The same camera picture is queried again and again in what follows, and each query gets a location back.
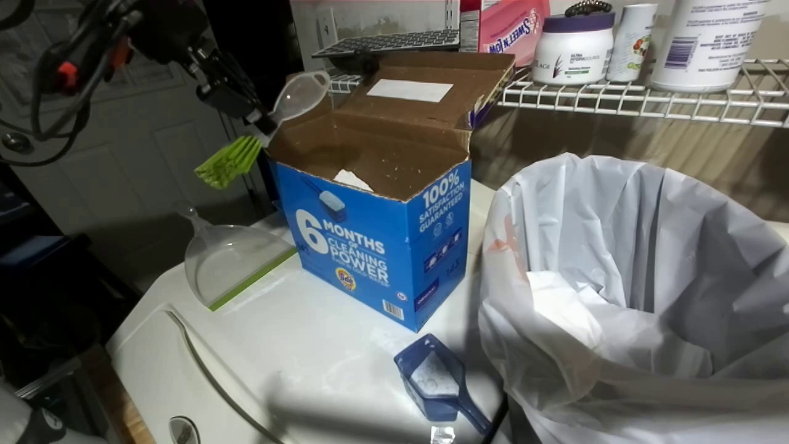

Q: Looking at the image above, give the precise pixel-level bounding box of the white spray bottle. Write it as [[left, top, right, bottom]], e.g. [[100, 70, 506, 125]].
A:
[[606, 2, 658, 81]]

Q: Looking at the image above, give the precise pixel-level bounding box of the white washing machine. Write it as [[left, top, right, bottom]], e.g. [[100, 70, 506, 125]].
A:
[[103, 177, 513, 444]]

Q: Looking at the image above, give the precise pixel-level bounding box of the large white tub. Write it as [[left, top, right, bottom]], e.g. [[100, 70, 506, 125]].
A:
[[651, 0, 769, 94]]

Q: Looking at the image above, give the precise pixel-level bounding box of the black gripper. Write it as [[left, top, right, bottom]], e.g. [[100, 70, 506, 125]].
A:
[[190, 39, 275, 139]]

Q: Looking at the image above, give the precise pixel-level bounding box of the white wire shelf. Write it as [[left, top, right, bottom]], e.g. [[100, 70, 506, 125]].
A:
[[314, 30, 789, 131]]

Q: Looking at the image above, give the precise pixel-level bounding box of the clear plastic dustpan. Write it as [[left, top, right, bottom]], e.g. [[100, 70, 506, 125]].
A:
[[178, 205, 295, 311]]

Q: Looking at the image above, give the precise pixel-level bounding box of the blue plastic scoop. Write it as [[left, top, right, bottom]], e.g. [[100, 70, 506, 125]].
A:
[[394, 334, 490, 435]]

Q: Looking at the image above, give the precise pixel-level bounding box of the white jar purple lid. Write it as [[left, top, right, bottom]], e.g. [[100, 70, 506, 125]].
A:
[[532, 12, 613, 87]]

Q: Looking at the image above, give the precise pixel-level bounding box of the Tide detergent cardboard box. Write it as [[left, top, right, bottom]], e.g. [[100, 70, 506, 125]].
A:
[[269, 51, 513, 330]]

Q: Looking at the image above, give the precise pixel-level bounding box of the pink detergent package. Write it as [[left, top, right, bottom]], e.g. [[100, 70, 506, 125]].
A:
[[458, 0, 549, 70]]

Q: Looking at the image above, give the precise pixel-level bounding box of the trash bin with white bag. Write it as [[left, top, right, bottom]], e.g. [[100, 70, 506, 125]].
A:
[[478, 154, 789, 444]]

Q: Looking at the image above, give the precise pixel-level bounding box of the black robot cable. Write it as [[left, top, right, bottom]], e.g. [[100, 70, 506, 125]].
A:
[[0, 0, 144, 171]]

